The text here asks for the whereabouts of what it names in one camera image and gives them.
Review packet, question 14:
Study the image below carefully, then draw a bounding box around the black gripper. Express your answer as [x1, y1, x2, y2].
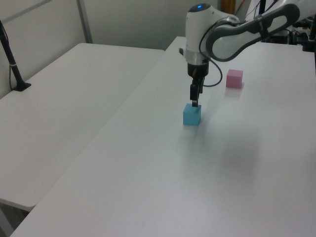
[187, 63, 210, 108]

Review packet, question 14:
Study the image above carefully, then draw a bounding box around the blue cube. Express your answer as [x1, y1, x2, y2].
[183, 103, 201, 126]

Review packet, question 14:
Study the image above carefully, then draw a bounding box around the pink cube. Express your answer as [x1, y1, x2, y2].
[226, 69, 244, 88]

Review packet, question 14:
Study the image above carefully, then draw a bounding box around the yellow wooden panel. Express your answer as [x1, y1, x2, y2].
[221, 0, 245, 15]

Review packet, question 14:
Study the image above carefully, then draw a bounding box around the black electronics box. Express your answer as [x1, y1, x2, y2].
[265, 36, 290, 45]

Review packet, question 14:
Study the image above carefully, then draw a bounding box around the black table clamp stand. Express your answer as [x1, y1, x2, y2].
[302, 19, 316, 52]

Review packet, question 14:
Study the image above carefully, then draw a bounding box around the white side table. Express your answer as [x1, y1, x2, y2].
[0, 42, 165, 212]

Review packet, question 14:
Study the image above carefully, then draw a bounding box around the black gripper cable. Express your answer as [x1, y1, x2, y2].
[198, 16, 237, 87]

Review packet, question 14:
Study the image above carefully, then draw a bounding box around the grey metal partition post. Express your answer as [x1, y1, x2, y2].
[76, 0, 93, 44]

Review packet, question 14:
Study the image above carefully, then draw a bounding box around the black pole camera stand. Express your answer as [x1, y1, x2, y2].
[0, 19, 32, 92]

